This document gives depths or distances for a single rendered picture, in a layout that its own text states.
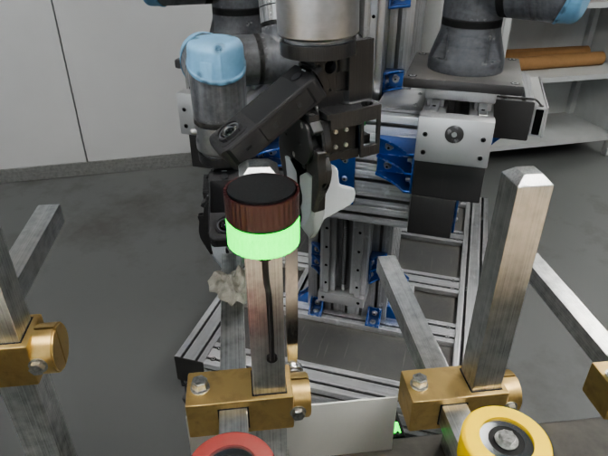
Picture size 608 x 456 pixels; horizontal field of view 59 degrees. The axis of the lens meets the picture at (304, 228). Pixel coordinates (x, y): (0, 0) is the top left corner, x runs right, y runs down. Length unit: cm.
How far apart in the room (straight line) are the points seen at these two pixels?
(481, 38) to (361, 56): 62
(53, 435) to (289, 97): 43
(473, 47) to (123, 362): 146
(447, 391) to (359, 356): 95
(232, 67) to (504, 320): 44
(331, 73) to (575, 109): 360
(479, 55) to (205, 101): 59
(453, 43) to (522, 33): 259
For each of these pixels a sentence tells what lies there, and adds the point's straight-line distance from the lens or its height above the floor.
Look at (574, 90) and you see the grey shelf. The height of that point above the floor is 29.
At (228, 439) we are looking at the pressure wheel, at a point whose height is 91.
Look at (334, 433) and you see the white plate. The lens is 74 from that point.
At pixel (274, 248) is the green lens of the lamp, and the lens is 42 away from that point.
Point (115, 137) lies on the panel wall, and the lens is 325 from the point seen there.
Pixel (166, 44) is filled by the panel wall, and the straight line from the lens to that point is 309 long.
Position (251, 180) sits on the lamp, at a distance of 44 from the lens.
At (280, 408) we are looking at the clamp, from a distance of 62.
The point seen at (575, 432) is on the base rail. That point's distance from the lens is 88.
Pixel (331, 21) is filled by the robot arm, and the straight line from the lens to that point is 49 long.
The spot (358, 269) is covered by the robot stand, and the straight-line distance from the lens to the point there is 150.
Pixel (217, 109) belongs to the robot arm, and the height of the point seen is 110.
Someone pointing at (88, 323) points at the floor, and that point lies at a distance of 218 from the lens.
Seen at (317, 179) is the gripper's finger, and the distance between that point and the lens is 53.
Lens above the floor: 132
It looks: 31 degrees down
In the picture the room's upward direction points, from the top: straight up
